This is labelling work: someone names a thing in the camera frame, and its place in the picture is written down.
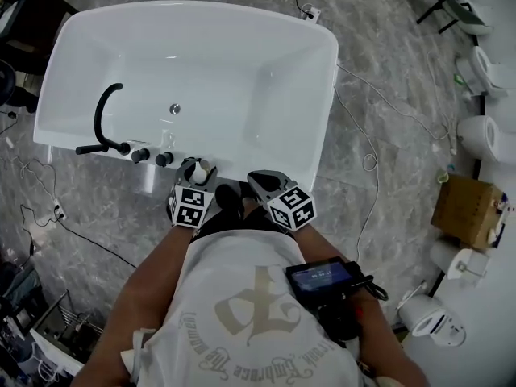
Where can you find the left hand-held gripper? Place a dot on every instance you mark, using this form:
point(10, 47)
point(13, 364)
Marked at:
point(189, 208)

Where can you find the small cardboard box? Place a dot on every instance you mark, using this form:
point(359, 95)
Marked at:
point(463, 208)

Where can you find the dark round hole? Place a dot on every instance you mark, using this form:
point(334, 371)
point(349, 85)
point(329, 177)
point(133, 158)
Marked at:
point(175, 109)

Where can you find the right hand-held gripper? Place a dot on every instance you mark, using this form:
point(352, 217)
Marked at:
point(292, 208)

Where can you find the person's left black shoe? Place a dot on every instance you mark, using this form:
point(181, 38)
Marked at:
point(230, 200)

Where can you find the black-frame chair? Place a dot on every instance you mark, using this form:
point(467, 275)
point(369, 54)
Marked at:
point(463, 12)

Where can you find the person's black shorts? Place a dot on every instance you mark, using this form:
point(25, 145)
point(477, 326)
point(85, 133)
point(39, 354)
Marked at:
point(250, 222)

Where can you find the black wrist screen device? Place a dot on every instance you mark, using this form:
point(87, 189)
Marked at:
point(318, 276)

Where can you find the person's left forearm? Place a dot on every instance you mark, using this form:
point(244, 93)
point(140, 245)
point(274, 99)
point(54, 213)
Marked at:
point(137, 296)

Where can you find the black curved faucet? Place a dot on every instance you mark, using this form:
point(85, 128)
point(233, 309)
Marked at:
point(98, 115)

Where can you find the person's white printed shirt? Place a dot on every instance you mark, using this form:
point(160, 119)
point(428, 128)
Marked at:
point(242, 337)

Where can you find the small white bottle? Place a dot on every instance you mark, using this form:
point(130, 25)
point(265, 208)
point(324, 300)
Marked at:
point(198, 172)

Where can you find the black faucet knob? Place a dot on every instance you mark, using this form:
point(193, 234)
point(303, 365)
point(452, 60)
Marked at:
point(140, 155)
point(164, 159)

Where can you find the white rectangular bathtub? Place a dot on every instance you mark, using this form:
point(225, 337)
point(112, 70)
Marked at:
point(221, 55)

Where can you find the small green packet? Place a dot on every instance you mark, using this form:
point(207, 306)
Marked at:
point(460, 79)

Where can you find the white toilet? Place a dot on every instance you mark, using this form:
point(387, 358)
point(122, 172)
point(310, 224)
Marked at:
point(479, 135)
point(496, 75)
point(463, 266)
point(431, 321)
point(483, 28)

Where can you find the white square socket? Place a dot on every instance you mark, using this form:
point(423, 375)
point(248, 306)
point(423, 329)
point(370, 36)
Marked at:
point(311, 12)

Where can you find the person's right forearm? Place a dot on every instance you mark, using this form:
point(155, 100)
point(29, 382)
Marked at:
point(387, 337)

